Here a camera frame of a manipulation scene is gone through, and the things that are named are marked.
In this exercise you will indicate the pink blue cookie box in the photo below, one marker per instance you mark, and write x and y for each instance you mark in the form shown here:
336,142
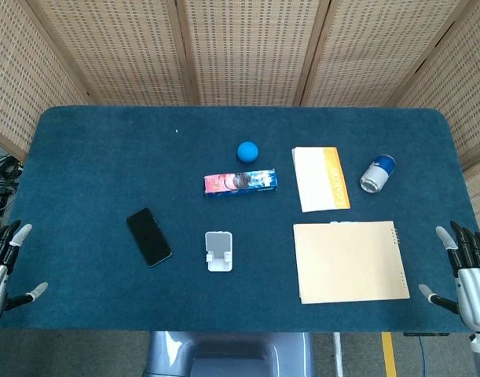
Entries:
240,182

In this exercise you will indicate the silver blue robot torso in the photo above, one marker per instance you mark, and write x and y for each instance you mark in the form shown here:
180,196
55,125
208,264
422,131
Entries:
228,354

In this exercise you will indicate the white table leg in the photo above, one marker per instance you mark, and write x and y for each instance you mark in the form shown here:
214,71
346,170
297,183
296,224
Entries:
337,354

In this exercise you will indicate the black smartphone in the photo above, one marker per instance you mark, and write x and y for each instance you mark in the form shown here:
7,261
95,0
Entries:
149,236

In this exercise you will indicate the blue ball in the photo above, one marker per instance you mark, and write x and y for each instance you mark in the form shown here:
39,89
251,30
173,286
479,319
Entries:
248,152

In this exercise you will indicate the woven bamboo folding screen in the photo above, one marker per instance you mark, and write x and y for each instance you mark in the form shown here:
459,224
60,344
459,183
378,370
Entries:
239,51

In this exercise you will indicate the beige spiral notebook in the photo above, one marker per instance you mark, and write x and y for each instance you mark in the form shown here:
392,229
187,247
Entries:
349,262

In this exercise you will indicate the yellow floor tape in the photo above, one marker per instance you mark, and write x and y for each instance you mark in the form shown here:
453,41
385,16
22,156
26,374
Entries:
389,354

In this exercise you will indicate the blue table cloth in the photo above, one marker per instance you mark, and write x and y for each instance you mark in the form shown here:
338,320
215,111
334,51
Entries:
106,157

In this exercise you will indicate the blue silver soda can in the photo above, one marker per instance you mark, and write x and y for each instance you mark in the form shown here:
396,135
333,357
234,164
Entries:
378,173

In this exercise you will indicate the white phone stand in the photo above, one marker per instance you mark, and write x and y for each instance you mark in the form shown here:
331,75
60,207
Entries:
218,251

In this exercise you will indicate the white orange booklet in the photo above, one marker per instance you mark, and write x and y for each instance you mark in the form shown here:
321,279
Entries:
321,178

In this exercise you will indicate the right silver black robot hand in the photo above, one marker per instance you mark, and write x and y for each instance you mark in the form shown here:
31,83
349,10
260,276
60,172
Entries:
473,283

